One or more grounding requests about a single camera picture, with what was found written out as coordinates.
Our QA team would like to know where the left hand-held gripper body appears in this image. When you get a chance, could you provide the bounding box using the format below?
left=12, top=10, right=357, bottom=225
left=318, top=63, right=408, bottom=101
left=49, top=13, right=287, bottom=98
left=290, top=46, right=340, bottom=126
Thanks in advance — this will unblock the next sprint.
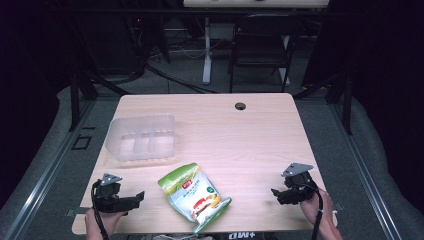
left=91, top=172, right=134, bottom=214

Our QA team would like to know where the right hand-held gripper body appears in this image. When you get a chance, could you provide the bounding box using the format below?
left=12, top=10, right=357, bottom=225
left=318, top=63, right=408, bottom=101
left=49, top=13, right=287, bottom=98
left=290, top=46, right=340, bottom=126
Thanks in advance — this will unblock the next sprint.
left=278, top=162, right=318, bottom=206

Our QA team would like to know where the person's left hand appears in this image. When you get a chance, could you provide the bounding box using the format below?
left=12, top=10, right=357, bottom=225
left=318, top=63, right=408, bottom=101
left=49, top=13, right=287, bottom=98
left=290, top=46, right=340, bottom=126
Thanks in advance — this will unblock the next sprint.
left=84, top=208, right=128, bottom=237

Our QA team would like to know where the person's right hand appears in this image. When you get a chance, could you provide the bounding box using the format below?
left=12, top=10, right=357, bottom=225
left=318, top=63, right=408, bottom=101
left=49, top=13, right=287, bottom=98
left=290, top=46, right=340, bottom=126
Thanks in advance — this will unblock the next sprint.
left=299, top=187, right=335, bottom=232

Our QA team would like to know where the green and white snack bag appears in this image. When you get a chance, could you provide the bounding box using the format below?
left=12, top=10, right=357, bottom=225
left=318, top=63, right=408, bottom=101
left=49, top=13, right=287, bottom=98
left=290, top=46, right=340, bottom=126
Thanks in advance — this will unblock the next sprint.
left=157, top=162, right=233, bottom=235

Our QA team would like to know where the black label with white print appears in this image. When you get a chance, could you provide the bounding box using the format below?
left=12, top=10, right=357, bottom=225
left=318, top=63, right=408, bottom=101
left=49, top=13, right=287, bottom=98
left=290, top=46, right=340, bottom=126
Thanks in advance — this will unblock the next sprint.
left=227, top=231, right=257, bottom=240

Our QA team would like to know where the clear plastic container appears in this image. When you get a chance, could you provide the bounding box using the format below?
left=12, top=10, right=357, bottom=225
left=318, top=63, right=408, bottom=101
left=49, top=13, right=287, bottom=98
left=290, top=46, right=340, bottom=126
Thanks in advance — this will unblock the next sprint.
left=104, top=114, right=177, bottom=163

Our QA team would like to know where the black metal stand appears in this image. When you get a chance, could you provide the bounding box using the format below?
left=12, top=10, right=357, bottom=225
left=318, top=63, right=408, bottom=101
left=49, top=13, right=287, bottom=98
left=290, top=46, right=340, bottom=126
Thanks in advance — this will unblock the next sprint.
left=292, top=71, right=355, bottom=136
left=67, top=71, right=132, bottom=133

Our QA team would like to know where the black chair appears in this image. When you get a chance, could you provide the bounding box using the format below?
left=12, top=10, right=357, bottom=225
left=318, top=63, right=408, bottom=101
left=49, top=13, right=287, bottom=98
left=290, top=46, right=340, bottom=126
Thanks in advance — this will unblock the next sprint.
left=227, top=13, right=305, bottom=94

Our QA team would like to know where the white desk leg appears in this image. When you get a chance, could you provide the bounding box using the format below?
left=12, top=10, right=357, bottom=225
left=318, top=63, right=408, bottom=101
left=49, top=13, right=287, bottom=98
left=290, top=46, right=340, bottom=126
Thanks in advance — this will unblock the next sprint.
left=201, top=16, right=214, bottom=86

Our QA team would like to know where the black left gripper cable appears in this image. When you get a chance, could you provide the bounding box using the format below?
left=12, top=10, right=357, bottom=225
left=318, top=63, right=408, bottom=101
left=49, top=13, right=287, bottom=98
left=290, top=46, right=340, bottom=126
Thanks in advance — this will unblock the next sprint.
left=90, top=179, right=110, bottom=240

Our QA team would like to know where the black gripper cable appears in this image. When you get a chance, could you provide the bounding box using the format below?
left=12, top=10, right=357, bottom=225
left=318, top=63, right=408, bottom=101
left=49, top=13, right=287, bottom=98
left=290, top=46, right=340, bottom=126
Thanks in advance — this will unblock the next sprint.
left=303, top=182, right=325, bottom=240
left=90, top=179, right=110, bottom=240

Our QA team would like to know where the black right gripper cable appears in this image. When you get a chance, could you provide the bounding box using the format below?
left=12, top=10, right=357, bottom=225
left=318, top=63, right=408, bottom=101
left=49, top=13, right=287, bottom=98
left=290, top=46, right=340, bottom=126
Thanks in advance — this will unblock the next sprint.
left=303, top=182, right=325, bottom=240

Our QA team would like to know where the aluminium floor rail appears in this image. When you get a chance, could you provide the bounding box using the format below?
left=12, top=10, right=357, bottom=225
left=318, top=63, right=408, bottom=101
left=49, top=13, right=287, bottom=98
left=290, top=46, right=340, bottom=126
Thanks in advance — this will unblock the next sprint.
left=329, top=99, right=404, bottom=240
left=2, top=99, right=98, bottom=240

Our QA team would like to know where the thick black floor cable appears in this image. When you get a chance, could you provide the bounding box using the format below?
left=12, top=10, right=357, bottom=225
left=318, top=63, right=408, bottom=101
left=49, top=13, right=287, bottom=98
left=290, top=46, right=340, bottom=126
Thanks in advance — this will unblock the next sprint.
left=145, top=63, right=220, bottom=95

